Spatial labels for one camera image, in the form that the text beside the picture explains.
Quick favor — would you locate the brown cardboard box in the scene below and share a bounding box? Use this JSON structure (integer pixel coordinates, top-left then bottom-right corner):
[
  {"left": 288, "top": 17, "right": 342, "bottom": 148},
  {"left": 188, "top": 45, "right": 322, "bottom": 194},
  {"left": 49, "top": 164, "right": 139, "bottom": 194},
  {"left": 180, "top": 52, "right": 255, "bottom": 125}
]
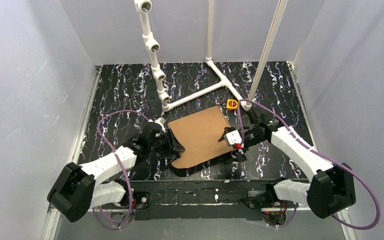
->
[{"left": 168, "top": 106, "right": 233, "bottom": 169}]

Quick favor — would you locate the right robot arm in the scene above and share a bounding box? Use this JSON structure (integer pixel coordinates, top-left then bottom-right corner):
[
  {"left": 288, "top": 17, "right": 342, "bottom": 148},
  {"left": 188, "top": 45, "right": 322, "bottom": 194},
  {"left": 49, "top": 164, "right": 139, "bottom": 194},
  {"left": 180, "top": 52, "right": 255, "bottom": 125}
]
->
[{"left": 219, "top": 109, "right": 356, "bottom": 219}]

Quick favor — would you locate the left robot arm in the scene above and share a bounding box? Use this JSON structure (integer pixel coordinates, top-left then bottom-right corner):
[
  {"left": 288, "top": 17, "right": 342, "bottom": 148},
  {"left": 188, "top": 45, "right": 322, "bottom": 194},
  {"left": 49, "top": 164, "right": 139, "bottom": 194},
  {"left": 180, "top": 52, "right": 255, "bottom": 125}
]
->
[{"left": 47, "top": 121, "right": 185, "bottom": 223}]

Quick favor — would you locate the yellow tape measure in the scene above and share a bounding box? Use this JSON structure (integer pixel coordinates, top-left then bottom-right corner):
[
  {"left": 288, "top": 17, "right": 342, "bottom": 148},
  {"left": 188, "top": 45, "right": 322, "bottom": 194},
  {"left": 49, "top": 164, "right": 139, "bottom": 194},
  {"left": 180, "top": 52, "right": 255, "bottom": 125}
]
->
[{"left": 225, "top": 98, "right": 239, "bottom": 111}]

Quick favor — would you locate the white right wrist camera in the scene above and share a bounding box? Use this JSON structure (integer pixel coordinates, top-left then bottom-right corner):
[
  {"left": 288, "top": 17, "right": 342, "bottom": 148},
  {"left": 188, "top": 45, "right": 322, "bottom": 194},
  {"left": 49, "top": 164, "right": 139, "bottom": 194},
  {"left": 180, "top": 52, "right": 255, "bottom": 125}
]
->
[{"left": 218, "top": 126, "right": 243, "bottom": 150}]

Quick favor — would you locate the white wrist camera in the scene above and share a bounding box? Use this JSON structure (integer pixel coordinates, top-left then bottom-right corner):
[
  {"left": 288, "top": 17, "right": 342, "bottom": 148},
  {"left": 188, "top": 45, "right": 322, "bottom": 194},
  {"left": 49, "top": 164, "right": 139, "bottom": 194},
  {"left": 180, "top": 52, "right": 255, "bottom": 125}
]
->
[
  {"left": 218, "top": 126, "right": 243, "bottom": 150},
  {"left": 153, "top": 117, "right": 166, "bottom": 129}
]

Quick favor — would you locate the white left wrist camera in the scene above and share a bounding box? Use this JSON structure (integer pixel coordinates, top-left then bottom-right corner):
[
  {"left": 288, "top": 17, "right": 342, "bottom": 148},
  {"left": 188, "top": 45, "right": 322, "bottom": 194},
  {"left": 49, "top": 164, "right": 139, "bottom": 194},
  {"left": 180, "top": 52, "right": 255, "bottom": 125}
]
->
[{"left": 153, "top": 117, "right": 166, "bottom": 129}]

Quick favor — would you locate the white PVC pipe frame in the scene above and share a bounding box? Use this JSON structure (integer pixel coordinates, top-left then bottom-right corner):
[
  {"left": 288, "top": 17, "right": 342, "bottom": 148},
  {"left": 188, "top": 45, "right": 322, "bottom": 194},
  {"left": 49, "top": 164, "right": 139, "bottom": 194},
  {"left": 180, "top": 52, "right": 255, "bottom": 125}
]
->
[{"left": 134, "top": 0, "right": 289, "bottom": 113}]

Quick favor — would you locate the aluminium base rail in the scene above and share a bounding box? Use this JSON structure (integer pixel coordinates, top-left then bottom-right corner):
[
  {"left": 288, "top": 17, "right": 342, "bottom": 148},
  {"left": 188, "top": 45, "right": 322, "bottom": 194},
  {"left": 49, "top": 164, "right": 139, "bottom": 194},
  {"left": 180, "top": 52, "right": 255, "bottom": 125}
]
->
[{"left": 41, "top": 66, "right": 357, "bottom": 240}]

